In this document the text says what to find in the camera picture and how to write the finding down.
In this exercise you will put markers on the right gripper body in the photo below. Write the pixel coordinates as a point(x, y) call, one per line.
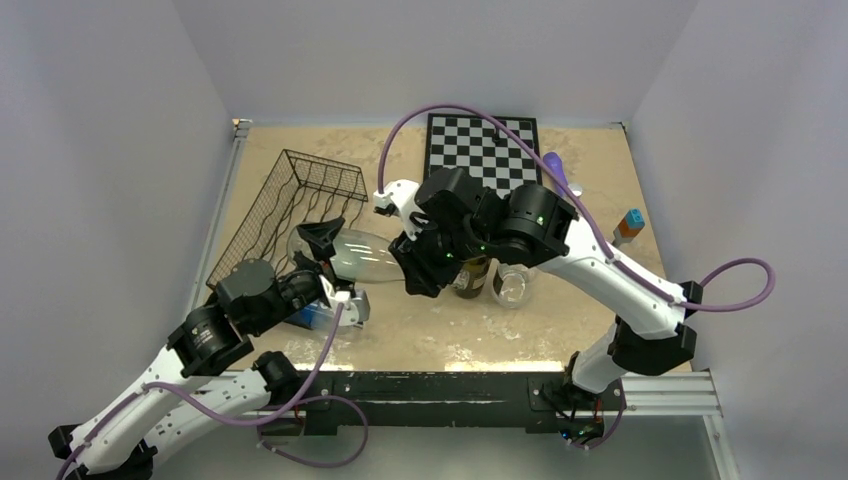
point(434, 259)

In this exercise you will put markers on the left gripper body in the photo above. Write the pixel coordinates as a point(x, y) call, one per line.
point(323, 269)

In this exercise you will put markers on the blue square bottle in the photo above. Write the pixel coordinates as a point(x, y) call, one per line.
point(317, 316)

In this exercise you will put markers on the clear wine bottle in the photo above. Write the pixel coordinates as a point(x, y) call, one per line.
point(360, 257)

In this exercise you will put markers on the black wire wine rack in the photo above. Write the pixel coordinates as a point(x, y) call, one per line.
point(300, 188)

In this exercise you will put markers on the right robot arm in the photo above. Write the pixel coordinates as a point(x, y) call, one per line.
point(451, 219)

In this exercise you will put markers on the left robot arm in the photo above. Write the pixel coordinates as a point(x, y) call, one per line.
point(171, 405)

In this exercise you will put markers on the clear bottle near silver cap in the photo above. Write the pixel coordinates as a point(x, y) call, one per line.
point(512, 285)

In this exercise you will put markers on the clear bottle silver cap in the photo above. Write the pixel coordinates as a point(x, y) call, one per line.
point(576, 189)
point(512, 285)

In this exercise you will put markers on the clear bottle far silver cap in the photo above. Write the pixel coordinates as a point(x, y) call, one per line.
point(576, 189)

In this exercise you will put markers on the black white chessboard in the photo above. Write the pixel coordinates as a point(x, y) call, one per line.
point(464, 141)

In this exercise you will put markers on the purple flashlight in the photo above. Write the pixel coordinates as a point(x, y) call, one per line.
point(554, 163)

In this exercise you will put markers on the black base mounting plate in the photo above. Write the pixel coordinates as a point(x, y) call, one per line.
point(536, 402)

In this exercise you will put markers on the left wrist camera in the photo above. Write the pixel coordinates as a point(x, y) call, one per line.
point(354, 303)

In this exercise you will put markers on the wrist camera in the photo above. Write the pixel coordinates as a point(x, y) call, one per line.
point(398, 199)
point(354, 303)

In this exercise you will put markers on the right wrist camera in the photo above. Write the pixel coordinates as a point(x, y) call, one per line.
point(398, 199)

